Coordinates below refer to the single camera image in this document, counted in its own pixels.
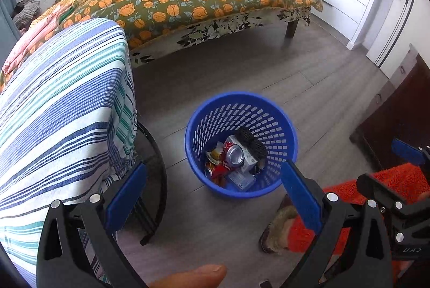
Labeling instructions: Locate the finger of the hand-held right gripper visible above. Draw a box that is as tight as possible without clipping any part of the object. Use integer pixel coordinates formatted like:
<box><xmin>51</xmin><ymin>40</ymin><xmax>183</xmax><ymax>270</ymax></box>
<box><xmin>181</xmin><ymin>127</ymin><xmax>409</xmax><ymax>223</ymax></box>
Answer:
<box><xmin>391</xmin><ymin>138</ymin><xmax>430</xmax><ymax>171</ymax></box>
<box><xmin>356</xmin><ymin>173</ymin><xmax>430</xmax><ymax>225</ymax></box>

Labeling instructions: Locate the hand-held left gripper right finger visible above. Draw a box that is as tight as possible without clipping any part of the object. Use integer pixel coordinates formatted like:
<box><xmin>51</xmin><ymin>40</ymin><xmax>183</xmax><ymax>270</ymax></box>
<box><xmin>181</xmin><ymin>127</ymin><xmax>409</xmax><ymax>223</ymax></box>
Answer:
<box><xmin>280</xmin><ymin>160</ymin><xmax>393</xmax><ymax>288</ymax></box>

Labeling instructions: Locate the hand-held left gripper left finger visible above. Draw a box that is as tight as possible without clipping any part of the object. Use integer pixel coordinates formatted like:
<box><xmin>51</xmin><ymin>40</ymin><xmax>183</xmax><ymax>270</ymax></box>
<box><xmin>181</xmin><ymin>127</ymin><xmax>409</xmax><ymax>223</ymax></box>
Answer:
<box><xmin>35</xmin><ymin>162</ymin><xmax>148</xmax><ymax>288</ymax></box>

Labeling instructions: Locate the clear cartoon-print plastic box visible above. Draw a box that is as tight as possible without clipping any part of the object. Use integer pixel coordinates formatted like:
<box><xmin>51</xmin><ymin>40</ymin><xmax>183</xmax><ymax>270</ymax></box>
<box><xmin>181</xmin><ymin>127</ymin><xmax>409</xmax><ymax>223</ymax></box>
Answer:
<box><xmin>228</xmin><ymin>155</ymin><xmax>260</xmax><ymax>192</ymax></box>

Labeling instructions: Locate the crushed red can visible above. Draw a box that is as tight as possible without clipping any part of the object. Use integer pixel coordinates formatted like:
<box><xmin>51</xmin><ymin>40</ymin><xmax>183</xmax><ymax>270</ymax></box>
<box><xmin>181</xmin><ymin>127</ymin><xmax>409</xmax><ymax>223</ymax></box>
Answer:
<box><xmin>220</xmin><ymin>137</ymin><xmax>247</xmax><ymax>171</ymax></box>

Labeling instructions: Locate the red yellow snack bag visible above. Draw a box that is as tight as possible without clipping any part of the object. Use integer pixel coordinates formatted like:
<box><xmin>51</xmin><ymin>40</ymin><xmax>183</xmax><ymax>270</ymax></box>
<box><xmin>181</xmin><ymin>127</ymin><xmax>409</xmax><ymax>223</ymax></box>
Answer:
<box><xmin>206</xmin><ymin>148</ymin><xmax>232</xmax><ymax>179</ymax></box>

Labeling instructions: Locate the blue plastic basket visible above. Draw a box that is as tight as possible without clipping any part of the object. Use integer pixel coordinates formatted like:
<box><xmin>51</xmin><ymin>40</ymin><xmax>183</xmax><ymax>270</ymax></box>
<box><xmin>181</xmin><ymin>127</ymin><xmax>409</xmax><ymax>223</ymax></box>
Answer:
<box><xmin>185</xmin><ymin>91</ymin><xmax>299</xmax><ymax>199</ymax></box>

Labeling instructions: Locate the person's left hand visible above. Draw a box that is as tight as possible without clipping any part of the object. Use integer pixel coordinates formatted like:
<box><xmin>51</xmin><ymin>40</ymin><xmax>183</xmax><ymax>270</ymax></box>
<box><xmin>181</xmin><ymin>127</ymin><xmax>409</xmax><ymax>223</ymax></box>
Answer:
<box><xmin>148</xmin><ymin>264</ymin><xmax>228</xmax><ymax>288</ymax></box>

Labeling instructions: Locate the brown fuzzy slipper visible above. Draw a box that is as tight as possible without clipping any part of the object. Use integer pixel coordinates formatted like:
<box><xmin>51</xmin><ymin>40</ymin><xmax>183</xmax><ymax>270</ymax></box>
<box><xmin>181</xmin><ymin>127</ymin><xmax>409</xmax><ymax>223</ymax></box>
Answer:
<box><xmin>259</xmin><ymin>195</ymin><xmax>299</xmax><ymax>254</ymax></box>

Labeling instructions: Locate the striped tablecloth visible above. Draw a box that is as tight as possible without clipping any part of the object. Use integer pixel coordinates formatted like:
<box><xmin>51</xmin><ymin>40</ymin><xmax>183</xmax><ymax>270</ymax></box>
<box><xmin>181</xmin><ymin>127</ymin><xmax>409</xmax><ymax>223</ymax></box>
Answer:
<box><xmin>0</xmin><ymin>18</ymin><xmax>138</xmax><ymax>287</ymax></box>

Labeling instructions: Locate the white door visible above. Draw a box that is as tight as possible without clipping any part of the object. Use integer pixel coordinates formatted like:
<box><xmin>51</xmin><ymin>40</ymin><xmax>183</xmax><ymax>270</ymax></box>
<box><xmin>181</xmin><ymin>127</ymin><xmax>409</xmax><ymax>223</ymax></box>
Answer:
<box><xmin>364</xmin><ymin>0</ymin><xmax>420</xmax><ymax>68</ymax></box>

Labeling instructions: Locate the wooden bed leg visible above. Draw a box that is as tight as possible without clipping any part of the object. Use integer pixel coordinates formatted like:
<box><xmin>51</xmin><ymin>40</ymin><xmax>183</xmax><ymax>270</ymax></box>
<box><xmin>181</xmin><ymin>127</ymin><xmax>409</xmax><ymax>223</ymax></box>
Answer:
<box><xmin>285</xmin><ymin>19</ymin><xmax>299</xmax><ymax>39</ymax></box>

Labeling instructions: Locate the leaf-print bed skirt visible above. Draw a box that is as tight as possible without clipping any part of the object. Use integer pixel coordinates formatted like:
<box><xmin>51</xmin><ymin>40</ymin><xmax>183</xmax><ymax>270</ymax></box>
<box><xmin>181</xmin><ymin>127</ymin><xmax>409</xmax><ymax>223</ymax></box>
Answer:
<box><xmin>129</xmin><ymin>7</ymin><xmax>311</xmax><ymax>68</ymax></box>

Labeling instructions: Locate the pink folded blanket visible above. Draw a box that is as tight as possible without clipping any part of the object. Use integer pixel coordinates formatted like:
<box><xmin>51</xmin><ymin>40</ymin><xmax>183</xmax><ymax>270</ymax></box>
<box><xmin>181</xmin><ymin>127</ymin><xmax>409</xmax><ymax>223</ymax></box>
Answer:
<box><xmin>0</xmin><ymin>2</ymin><xmax>73</xmax><ymax>73</ymax></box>

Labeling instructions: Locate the pile of clothes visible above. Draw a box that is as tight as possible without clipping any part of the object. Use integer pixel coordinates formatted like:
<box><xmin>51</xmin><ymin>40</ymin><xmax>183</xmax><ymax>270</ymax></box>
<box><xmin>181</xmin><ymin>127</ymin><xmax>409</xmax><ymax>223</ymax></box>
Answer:
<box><xmin>12</xmin><ymin>0</ymin><xmax>41</xmax><ymax>30</ymax></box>

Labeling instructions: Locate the teal curtain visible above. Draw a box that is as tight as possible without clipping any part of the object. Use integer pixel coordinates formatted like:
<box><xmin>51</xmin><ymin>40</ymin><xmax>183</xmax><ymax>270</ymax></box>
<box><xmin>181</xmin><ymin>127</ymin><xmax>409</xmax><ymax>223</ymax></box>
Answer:
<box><xmin>0</xmin><ymin>0</ymin><xmax>21</xmax><ymax>47</ymax></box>

